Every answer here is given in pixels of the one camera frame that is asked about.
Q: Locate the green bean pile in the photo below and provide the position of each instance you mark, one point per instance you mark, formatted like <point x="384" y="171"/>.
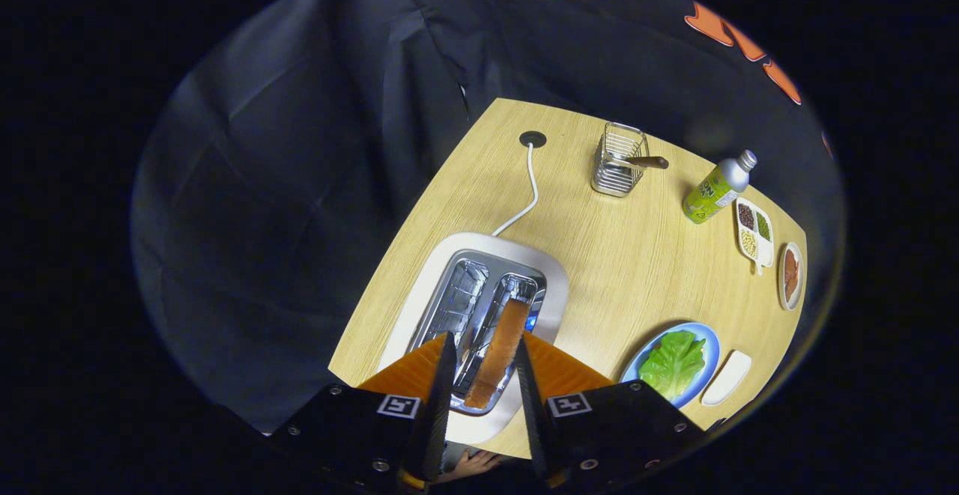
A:
<point x="763" y="225"/>

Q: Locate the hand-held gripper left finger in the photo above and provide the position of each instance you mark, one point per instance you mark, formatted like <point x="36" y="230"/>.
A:
<point x="352" y="427"/>

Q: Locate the blue plate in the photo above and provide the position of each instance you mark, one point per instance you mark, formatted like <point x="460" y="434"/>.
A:
<point x="712" y="345"/>

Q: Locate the white oval meat plate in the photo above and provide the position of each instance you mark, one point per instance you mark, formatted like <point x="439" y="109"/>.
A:
<point x="781" y="293"/>

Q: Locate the yellow soybean pile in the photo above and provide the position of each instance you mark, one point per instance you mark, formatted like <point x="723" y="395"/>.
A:
<point x="749" y="243"/>

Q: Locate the brown meat slice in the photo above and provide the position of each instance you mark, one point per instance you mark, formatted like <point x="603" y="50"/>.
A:
<point x="791" y="289"/>
<point x="791" y="263"/>

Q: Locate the black backdrop cloth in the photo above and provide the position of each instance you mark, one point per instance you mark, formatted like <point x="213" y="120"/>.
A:
<point x="300" y="143"/>

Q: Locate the dark red bean pile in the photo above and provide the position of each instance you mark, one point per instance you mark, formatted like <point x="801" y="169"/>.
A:
<point x="746" y="216"/>

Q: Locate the green label metal bottle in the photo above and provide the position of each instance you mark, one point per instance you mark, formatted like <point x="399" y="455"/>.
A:
<point x="712" y="194"/>

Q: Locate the white toaster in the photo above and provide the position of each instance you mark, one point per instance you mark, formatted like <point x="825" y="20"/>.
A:
<point x="434" y="270"/>

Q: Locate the white divided dish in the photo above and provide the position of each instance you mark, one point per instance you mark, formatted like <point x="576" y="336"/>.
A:
<point x="766" y="251"/>

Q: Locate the white square plate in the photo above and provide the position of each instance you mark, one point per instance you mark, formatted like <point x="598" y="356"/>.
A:
<point x="728" y="377"/>

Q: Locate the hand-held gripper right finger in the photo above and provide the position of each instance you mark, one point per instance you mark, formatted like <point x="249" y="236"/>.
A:
<point x="622" y="427"/>

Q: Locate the green lettuce leaf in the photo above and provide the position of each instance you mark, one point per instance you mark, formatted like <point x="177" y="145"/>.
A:
<point x="673" y="364"/>

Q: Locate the browned toast slice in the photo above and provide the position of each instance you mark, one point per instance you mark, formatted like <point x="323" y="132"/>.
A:
<point x="498" y="353"/>

